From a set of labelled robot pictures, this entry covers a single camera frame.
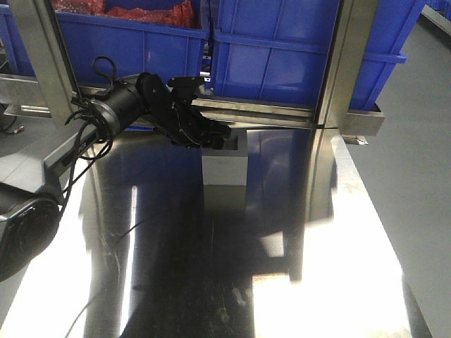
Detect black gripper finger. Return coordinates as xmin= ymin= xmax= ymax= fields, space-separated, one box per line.
xmin=190 ymin=137 xmax=223 ymax=149
xmin=202 ymin=119 xmax=231 ymax=139

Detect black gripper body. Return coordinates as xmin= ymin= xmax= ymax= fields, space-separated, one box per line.
xmin=136 ymin=73 xmax=202 ymax=144

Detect gray square hollow base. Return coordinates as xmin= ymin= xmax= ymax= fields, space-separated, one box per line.
xmin=202 ymin=129 xmax=248 ymax=186

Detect gray robot arm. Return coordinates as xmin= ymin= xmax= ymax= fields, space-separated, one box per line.
xmin=1 ymin=73 xmax=231 ymax=280

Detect blue bin with red contents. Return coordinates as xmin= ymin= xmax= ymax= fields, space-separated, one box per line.
xmin=56 ymin=1 xmax=209 ymax=85

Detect blue bin upper right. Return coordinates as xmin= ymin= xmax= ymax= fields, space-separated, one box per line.
xmin=210 ymin=1 xmax=418 ymax=110

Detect red mesh bags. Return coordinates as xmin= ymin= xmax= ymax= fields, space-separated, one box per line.
xmin=51 ymin=1 xmax=195 ymax=28

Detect stainless steel shelf rack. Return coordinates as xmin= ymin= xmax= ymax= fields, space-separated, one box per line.
xmin=1 ymin=1 xmax=385 ymax=143

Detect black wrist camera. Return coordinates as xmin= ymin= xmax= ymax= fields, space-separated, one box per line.
xmin=167 ymin=76 xmax=204 ymax=105

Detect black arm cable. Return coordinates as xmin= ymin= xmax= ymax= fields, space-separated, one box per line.
xmin=63 ymin=56 xmax=119 ymax=212

